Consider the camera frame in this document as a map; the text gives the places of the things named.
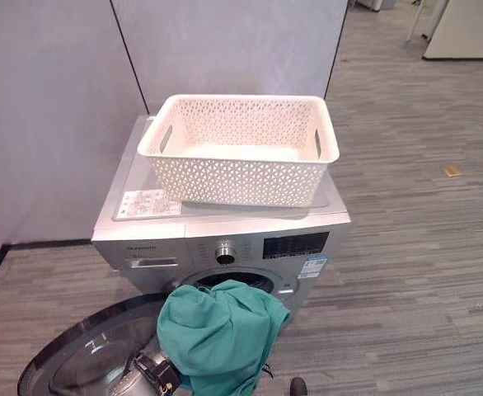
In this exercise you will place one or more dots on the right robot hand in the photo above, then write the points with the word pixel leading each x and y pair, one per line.
pixel 299 387

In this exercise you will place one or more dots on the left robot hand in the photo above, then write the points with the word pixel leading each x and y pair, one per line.
pixel 267 370

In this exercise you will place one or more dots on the teal green cloth garment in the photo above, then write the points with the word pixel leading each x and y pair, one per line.
pixel 217 330

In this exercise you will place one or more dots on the white perforated plastic laundry basket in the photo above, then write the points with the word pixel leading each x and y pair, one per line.
pixel 241 181

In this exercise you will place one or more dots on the black washer display panel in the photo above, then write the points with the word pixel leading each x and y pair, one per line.
pixel 295 245

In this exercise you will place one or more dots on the round dark glass washer door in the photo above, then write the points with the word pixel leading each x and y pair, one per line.
pixel 81 350

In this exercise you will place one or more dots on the blue energy label sticker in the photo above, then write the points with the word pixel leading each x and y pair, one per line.
pixel 314 267

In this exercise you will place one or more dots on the chrome control knob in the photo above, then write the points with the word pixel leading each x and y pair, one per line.
pixel 224 251

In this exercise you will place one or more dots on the silver detergent drawer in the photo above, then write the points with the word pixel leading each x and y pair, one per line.
pixel 153 257

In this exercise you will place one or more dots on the silver front-load washing machine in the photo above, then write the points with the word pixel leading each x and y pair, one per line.
pixel 151 231

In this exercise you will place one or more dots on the white instruction sticker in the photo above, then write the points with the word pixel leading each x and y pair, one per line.
pixel 148 204

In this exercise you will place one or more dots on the small yellow floor marker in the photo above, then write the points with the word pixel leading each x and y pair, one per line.
pixel 451 171

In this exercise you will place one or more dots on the white table leg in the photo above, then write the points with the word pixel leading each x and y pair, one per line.
pixel 415 20

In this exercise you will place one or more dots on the white cabinet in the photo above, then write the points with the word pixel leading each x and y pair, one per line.
pixel 468 29

